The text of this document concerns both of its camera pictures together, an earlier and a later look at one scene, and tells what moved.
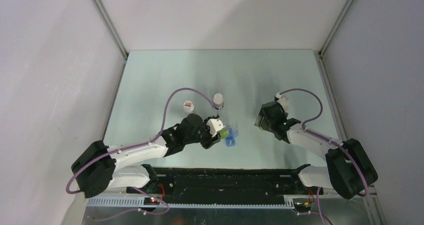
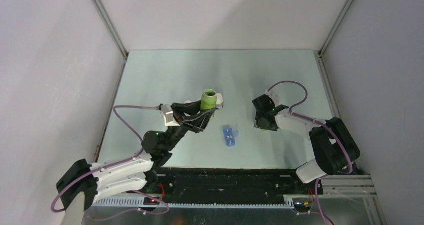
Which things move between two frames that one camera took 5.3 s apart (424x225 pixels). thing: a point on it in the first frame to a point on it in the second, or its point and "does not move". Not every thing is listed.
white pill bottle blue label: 218,102 does not move
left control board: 150,201 does not move
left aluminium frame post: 103,13 does not move
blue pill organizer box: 230,139 does not move
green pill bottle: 224,133 to 208,100
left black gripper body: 206,140 to 180,121
